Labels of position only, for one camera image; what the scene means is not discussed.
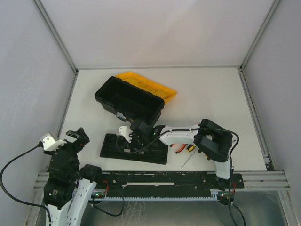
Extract orange needle nose pliers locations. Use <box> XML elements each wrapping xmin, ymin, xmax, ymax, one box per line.
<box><xmin>170</xmin><ymin>144</ymin><xmax>186</xmax><ymax>154</ymax></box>

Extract left base black cable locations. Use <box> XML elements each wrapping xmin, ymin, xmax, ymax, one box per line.
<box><xmin>90</xmin><ymin>185</ymin><xmax>124</xmax><ymax>217</ymax></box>

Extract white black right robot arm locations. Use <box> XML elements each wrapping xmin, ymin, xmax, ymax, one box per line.
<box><xmin>123</xmin><ymin>119</ymin><xmax>239</xmax><ymax>180</ymax></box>

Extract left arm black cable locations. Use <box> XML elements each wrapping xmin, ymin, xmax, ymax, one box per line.
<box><xmin>0</xmin><ymin>145</ymin><xmax>52</xmax><ymax>226</ymax></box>

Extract black toolbox tray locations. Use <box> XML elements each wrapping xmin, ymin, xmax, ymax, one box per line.
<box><xmin>100</xmin><ymin>134</ymin><xmax>168</xmax><ymax>165</ymax></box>

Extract base black cable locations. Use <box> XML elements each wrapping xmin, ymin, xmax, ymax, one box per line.
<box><xmin>227</xmin><ymin>130</ymin><xmax>246</xmax><ymax>226</ymax></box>
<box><xmin>90</xmin><ymin>185</ymin><xmax>124</xmax><ymax>217</ymax></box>

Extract thin metal rod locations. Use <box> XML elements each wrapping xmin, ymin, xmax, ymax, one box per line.
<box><xmin>182</xmin><ymin>151</ymin><xmax>195</xmax><ymax>167</ymax></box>

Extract black orange long screwdriver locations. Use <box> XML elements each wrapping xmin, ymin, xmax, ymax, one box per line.
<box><xmin>186</xmin><ymin>145</ymin><xmax>196</xmax><ymax>153</ymax></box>

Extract black orange combination pliers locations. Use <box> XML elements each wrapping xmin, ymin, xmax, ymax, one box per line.
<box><xmin>198</xmin><ymin>149</ymin><xmax>211</xmax><ymax>160</ymax></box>

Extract yellow black plastic toolbox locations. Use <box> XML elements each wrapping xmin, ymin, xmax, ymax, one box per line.
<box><xmin>95</xmin><ymin>71</ymin><xmax>177</xmax><ymax>125</ymax></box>

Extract right base black cable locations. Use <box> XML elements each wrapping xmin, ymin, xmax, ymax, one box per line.
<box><xmin>227</xmin><ymin>130</ymin><xmax>246</xmax><ymax>226</ymax></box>

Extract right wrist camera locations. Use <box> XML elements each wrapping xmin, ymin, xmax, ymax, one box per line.
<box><xmin>118</xmin><ymin>126</ymin><xmax>133</xmax><ymax>143</ymax></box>

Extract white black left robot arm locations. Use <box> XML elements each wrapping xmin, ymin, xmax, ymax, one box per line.
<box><xmin>41</xmin><ymin>128</ymin><xmax>102</xmax><ymax>226</ymax></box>

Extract grey cable duct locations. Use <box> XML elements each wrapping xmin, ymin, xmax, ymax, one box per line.
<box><xmin>89</xmin><ymin>190</ymin><xmax>218</xmax><ymax>202</ymax></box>

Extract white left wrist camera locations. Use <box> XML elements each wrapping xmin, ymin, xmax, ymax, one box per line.
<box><xmin>40</xmin><ymin>133</ymin><xmax>67</xmax><ymax>151</ymax></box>

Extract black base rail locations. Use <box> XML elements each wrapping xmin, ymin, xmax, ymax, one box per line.
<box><xmin>102</xmin><ymin>171</ymin><xmax>245</xmax><ymax>190</ymax></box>

